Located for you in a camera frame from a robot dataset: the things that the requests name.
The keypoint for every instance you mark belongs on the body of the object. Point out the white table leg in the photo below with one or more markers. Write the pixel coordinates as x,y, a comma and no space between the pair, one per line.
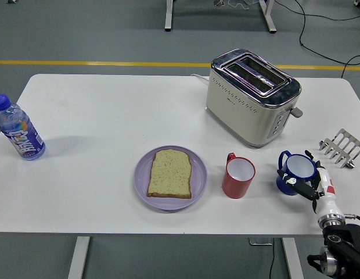
293,261
78,258

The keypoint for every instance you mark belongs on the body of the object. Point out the cream and chrome toaster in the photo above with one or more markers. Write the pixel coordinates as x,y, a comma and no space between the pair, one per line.
241,116

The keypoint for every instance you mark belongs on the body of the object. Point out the grey under-table bracket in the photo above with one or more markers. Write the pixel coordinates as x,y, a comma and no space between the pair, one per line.
259,241

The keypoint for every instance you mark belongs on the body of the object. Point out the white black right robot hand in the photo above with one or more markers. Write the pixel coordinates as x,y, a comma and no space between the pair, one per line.
326,191

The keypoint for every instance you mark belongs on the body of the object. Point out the plastic bottle with blue label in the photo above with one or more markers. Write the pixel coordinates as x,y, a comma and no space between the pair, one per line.
23,139

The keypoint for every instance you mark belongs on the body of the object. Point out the red enamel cup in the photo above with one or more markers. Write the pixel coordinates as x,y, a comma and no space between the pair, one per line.
235,187

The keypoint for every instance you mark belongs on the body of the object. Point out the purple round plate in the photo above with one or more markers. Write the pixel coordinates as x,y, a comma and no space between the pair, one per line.
198,174

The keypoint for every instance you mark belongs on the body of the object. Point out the silver metal toast rack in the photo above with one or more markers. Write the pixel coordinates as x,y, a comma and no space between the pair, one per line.
343,133

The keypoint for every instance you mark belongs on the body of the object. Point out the white background desk leg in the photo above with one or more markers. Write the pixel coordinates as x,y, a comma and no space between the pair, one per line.
268,17
168,17

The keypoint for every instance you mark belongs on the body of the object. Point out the blue enamel cup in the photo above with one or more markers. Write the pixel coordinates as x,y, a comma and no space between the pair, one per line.
299,167

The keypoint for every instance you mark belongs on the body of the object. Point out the slice of toast bread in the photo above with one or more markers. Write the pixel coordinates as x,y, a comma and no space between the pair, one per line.
169,174

